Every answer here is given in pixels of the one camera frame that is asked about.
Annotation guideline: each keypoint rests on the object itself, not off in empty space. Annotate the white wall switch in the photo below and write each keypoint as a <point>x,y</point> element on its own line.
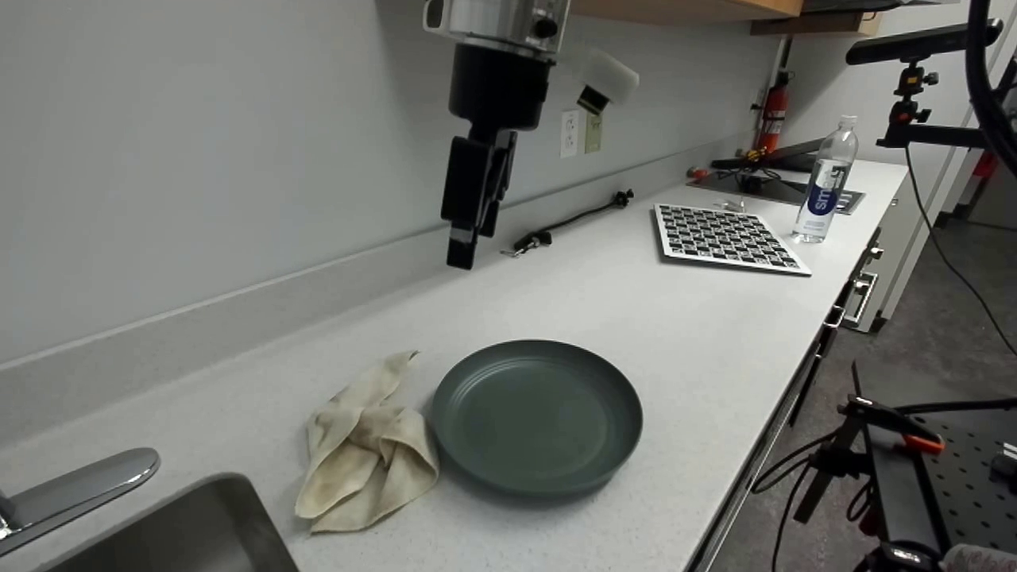
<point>571,136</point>

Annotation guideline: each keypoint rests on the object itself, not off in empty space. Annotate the black bar camera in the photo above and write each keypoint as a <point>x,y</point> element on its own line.
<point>922,43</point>

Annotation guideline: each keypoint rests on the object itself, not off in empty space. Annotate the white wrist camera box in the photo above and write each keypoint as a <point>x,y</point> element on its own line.
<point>607,82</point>

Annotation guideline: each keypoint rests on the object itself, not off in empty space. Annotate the cream cloth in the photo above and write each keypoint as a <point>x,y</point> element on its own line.
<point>366,456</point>

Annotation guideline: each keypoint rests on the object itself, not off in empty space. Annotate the red fire extinguisher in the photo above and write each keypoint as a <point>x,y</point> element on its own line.
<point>775,107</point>

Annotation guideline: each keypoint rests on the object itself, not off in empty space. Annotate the stainless steel sink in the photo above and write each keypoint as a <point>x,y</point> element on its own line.
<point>179,536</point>

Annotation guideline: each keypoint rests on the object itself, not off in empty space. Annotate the silver faucet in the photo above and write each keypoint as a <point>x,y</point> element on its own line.
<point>74,494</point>

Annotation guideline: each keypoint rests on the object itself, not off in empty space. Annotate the black mat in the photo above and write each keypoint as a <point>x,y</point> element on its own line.
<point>790,192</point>

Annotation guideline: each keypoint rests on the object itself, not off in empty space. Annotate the checkerboard calibration board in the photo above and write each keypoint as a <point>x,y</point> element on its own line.
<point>725,239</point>

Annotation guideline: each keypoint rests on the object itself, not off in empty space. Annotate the dark green round plate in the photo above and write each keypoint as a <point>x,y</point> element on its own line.
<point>535,418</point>

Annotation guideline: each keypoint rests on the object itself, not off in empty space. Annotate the black perforated breadboard table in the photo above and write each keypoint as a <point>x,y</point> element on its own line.
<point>971,477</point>

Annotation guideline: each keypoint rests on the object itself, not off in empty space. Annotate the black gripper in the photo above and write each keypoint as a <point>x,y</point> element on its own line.
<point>496,90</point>

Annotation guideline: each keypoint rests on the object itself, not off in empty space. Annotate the wooden wall cabinet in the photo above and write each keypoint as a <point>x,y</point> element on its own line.
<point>678,7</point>

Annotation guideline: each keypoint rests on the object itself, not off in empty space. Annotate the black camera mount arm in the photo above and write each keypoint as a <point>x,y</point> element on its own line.
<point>931,136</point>

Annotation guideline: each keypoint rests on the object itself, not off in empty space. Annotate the beige wall outlet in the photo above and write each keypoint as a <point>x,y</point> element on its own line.
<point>593,136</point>

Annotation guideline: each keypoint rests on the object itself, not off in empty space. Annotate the clear plastic water bottle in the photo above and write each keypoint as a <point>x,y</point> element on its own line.
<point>824,186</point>

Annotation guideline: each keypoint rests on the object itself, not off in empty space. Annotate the black tool with red end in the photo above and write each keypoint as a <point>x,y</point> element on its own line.
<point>763,159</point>

